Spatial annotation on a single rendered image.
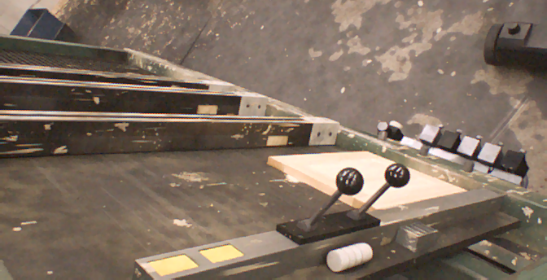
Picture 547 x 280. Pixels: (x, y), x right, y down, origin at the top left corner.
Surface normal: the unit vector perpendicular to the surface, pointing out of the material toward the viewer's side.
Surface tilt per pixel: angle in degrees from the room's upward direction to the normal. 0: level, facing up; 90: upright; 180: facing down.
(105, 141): 90
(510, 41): 45
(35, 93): 90
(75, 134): 90
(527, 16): 0
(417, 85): 0
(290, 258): 90
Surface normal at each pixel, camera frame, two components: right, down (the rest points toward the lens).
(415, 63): -0.51, -0.49
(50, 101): 0.67, 0.28
